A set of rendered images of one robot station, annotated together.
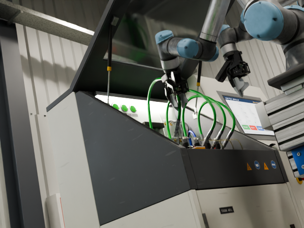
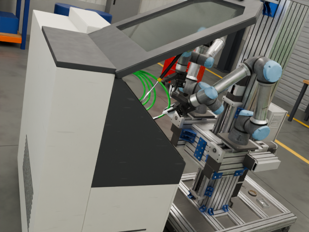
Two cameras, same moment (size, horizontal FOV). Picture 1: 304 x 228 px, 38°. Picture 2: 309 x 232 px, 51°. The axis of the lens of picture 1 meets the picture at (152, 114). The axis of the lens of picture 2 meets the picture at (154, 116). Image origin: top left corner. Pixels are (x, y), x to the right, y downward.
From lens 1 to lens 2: 2.56 m
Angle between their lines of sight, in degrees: 82
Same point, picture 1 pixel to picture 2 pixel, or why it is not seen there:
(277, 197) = not seen: hidden behind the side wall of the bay
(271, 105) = (226, 154)
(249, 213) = not seen: hidden behind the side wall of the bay
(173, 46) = (216, 107)
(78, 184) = (78, 154)
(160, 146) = (174, 158)
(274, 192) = not seen: hidden behind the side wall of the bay
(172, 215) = (159, 193)
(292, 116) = (229, 161)
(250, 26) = (259, 134)
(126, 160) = (143, 155)
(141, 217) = (136, 189)
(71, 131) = (91, 108)
